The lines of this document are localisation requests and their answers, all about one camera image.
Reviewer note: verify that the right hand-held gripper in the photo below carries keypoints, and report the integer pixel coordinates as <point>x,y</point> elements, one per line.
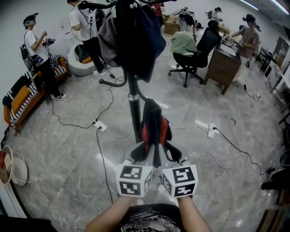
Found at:
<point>181,179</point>

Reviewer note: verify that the black coat rack stand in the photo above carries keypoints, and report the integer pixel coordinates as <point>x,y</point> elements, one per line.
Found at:
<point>134,113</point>

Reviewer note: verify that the person's left forearm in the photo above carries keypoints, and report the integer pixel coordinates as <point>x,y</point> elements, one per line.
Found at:
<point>108,215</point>

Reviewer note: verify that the ceiling light tube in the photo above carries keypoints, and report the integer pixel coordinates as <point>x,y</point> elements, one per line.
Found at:
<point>282,6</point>
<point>249,4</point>

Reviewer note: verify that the green garment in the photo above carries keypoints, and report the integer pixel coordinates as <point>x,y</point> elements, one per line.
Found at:
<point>182,43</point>

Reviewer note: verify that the white power strip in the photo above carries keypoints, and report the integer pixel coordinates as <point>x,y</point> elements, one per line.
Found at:
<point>211,131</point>
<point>100,126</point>

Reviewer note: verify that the brown wooden furniture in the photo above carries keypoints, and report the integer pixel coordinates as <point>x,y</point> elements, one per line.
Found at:
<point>272,222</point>

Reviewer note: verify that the black office chair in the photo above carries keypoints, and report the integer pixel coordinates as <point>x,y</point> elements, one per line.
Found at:
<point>208,40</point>

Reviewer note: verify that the brown cardboard box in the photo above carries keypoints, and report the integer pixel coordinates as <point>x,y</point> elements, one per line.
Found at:
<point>172,27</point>

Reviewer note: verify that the orange sofa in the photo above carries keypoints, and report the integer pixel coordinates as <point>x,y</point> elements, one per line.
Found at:
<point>25,113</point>

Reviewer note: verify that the person's white shoe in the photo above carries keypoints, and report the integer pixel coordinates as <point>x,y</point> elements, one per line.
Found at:
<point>140,201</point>
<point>166,194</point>

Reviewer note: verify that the person's black printed shirt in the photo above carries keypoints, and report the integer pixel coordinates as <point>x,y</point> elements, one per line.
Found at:
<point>150,219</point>

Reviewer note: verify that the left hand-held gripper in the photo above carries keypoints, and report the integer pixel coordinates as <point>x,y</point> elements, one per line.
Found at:
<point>133,179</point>

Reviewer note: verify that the person's right forearm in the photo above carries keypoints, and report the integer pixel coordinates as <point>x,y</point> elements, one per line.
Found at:
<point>192,215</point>

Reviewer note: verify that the white round pouf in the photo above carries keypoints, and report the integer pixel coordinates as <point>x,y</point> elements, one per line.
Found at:
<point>77,68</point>

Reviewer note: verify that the brown wooden desk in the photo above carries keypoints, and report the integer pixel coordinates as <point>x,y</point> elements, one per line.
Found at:
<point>223,68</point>

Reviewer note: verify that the black hanging garment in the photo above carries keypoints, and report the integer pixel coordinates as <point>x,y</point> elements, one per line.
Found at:
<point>145,63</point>

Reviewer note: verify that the person's left white shoe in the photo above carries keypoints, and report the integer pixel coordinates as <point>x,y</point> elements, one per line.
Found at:
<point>140,201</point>

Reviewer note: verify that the small white charger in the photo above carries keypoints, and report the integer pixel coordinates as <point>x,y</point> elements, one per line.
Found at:
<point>257,97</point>

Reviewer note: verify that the navy blue bag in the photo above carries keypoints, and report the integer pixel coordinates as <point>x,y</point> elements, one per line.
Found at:
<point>158,40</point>

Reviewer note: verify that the large orange cushion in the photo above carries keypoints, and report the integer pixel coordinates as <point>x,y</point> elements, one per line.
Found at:
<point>20,98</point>

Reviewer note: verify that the red box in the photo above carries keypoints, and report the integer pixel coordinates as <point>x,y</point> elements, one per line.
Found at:
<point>2,160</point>

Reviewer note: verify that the person's right white shoe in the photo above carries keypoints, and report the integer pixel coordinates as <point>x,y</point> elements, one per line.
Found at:
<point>166,194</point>

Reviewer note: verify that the black and red garment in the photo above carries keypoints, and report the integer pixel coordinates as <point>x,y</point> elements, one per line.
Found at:
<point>154,117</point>

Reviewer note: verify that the black backpack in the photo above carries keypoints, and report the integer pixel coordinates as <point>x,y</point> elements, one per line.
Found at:
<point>82,54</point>

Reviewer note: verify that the beige box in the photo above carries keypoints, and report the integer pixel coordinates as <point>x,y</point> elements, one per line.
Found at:
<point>8,162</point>

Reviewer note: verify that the small drink bottle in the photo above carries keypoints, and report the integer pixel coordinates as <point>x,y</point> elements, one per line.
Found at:
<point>15,132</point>

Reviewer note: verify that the small orange cushion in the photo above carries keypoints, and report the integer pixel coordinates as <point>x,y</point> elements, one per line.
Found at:
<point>87,60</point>

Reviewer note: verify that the small red tape piece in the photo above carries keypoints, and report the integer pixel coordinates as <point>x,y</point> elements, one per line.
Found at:
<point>233,121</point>

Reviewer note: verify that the black cabinet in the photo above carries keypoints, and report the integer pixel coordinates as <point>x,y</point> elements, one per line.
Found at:
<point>22,225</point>

